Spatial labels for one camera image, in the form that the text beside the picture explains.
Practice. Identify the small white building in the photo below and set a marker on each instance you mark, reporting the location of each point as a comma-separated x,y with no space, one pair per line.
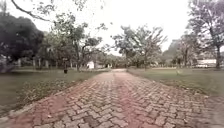
90,64

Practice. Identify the group of trees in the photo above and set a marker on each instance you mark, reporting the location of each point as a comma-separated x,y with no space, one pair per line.
140,46

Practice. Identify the red brick path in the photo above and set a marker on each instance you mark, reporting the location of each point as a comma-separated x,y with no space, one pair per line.
116,100

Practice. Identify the row of trees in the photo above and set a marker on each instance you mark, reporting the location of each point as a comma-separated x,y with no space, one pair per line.
71,46

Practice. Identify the small dark object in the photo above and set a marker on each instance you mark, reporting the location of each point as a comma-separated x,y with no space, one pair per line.
65,70

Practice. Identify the grass field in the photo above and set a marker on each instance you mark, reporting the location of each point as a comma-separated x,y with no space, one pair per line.
186,78
23,83

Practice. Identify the large dark tree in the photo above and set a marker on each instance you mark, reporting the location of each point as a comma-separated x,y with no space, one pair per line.
16,40

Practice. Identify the tree with thin trunk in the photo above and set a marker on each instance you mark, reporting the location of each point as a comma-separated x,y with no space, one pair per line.
210,23

